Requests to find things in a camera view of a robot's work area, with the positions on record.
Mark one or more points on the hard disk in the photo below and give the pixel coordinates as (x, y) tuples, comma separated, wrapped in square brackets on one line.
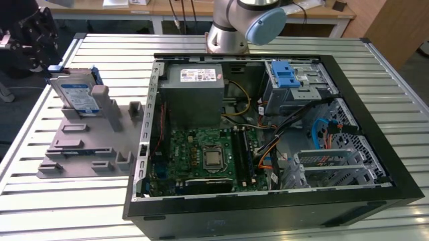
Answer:
[(79, 96)]

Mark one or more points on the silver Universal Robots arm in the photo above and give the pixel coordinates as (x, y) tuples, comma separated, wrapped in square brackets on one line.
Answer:
[(227, 37)]

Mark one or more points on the grey stand foot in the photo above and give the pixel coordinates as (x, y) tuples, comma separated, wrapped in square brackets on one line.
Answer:
[(6, 93)]

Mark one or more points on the white box on desk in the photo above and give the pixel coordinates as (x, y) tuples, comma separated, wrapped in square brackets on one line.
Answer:
[(115, 3)]

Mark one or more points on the grey parts rack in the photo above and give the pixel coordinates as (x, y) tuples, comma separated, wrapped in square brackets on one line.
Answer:
[(96, 143)]

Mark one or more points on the wooden desk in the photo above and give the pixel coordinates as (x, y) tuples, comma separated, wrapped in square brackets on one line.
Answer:
[(187, 13)]

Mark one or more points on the RAM stick in rack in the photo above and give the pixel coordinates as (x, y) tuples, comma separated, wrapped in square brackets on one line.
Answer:
[(79, 151)]

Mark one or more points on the grey Dell power supply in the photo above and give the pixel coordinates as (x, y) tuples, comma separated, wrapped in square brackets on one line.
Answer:
[(191, 105)]

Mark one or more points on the green Dell motherboard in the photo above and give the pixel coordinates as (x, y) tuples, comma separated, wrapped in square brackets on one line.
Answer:
[(180, 150)]

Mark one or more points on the CPU socket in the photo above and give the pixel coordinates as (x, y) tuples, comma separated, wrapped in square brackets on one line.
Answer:
[(201, 160)]

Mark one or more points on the silver CPU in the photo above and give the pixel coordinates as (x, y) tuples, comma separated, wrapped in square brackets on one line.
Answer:
[(212, 158)]

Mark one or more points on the blue drive cage latch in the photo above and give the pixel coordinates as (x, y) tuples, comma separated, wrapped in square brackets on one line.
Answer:
[(284, 75)]

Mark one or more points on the silver optical drive cage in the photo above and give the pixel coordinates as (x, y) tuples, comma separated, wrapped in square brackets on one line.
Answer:
[(278, 98)]

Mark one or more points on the black RAM slot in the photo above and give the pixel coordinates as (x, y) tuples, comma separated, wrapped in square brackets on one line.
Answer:
[(239, 155)]

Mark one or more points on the black graphics card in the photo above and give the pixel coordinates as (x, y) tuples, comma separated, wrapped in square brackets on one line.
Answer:
[(207, 185)]

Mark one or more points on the RAM stick with blue label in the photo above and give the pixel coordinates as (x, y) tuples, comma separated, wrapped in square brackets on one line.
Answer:
[(248, 155)]

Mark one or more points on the black open PC case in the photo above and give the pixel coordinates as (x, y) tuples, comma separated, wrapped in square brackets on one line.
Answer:
[(267, 216)]

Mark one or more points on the wooden cabinet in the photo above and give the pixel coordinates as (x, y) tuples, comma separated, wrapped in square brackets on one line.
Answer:
[(395, 25)]

